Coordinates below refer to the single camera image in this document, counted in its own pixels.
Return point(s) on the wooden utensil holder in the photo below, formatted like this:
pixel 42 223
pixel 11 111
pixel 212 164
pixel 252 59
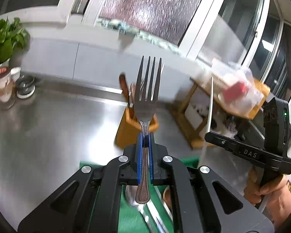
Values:
pixel 128 130

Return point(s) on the small wooden spoon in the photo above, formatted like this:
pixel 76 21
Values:
pixel 167 198

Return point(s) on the wooden utensil in holder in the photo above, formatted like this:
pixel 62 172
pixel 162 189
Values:
pixel 132 94

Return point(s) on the green wooden tray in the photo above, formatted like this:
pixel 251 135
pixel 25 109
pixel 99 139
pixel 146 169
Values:
pixel 131 220

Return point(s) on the glass jar with label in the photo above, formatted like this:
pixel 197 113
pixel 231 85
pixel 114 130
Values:
pixel 6 84

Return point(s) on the clear plastic bag with items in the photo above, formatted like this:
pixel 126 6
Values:
pixel 235 88

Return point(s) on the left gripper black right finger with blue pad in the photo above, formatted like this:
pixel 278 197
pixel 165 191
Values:
pixel 201 200

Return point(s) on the large steel spoon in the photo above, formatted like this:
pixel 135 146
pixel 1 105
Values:
pixel 130 192

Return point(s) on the green potted plant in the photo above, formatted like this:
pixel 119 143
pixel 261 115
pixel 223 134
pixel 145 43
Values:
pixel 13 36

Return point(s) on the white cup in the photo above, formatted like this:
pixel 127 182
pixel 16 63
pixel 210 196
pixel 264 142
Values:
pixel 15 73

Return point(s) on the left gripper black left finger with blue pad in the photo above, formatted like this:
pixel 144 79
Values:
pixel 86 202

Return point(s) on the large wooden spoon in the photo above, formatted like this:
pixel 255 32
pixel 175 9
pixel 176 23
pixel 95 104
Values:
pixel 126 93

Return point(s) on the steel fork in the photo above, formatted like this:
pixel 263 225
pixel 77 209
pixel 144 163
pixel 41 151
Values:
pixel 145 104

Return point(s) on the white paper roll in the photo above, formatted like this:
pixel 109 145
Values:
pixel 195 113

